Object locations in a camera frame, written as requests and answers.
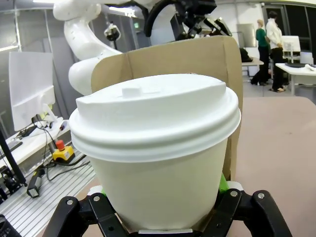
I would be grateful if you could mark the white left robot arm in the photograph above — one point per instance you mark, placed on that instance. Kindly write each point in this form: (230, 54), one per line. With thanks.
(82, 42)

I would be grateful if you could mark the white paper cup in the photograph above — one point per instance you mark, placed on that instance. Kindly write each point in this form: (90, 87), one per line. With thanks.
(158, 190)

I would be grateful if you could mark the small white background table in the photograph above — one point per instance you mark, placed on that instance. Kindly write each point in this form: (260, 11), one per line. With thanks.
(251, 64)

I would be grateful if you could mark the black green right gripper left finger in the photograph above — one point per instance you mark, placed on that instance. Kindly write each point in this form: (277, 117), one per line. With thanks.
(101, 209)

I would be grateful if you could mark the beige cardboard box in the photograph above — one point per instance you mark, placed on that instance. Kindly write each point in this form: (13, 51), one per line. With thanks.
(177, 56)

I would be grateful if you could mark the grey wall panel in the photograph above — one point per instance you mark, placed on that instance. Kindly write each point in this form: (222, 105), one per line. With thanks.
(246, 34)

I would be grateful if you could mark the white side desk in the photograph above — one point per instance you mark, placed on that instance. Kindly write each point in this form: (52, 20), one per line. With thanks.
(24, 150)

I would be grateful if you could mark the black silver box device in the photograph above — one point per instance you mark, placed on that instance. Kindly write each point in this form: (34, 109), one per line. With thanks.
(35, 184)

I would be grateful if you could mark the white monitor on stand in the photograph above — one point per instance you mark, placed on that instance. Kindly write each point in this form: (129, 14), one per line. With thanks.
(291, 44)

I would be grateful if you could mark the white computer monitor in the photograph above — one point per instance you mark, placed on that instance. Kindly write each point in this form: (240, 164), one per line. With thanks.
(29, 89)

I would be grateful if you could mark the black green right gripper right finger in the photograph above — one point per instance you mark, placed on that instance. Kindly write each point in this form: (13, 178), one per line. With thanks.
(237, 205)

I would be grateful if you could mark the white table with grey legs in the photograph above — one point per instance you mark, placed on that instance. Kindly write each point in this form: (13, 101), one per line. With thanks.
(298, 70)

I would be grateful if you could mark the person in green top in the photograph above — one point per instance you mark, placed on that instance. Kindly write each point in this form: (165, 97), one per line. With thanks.
(262, 49)

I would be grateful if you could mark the black metal pole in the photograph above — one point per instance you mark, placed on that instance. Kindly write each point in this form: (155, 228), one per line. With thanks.
(13, 160)

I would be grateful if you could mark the black white camera on pole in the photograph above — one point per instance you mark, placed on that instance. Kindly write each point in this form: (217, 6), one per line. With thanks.
(112, 31)

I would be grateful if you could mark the yellow red emergency stop button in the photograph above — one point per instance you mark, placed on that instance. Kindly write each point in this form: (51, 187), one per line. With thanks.
(63, 151)

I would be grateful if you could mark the black round disc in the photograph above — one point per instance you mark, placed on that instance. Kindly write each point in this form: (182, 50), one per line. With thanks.
(295, 64)

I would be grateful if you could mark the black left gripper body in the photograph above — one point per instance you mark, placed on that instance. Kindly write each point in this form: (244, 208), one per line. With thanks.
(195, 8)

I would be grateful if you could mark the person in white top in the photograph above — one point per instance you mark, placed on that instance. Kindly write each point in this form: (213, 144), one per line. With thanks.
(276, 49)

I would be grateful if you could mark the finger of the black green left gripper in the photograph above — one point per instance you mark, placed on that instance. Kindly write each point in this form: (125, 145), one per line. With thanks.
(219, 26)
(195, 31)

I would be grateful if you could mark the black optical mount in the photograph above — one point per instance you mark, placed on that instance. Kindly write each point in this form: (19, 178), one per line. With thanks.
(8, 182)

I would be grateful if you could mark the aluminium rail base plate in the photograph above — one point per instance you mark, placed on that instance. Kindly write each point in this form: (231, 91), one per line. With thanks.
(37, 209)

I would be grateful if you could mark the white plastic cup lid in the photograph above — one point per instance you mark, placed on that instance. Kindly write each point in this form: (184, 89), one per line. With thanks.
(153, 118)

